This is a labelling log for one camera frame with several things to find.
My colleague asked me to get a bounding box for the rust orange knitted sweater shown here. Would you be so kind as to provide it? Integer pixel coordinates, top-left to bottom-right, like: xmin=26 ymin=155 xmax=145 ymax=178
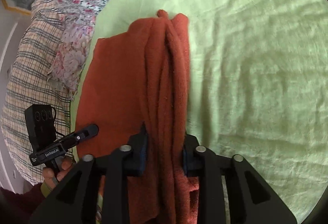
xmin=76 ymin=10 xmax=199 ymax=223

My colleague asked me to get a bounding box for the person's left hand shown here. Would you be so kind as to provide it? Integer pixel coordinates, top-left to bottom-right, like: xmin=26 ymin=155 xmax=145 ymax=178
xmin=42 ymin=157 xmax=74 ymax=190

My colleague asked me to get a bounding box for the dark red sleeve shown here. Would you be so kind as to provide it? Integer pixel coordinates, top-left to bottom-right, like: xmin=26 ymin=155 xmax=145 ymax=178
xmin=1 ymin=183 xmax=49 ymax=223

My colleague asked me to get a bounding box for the plaid checked blanket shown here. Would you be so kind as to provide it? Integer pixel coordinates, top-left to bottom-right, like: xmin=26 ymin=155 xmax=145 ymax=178
xmin=1 ymin=0 xmax=71 ymax=185

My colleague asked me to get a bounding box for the pink floral pillow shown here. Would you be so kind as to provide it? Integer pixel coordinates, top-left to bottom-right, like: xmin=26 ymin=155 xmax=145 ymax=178
xmin=48 ymin=16 xmax=96 ymax=100

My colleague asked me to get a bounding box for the light green bed sheet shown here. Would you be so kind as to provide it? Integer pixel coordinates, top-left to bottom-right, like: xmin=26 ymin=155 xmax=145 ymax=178
xmin=72 ymin=0 xmax=327 ymax=223

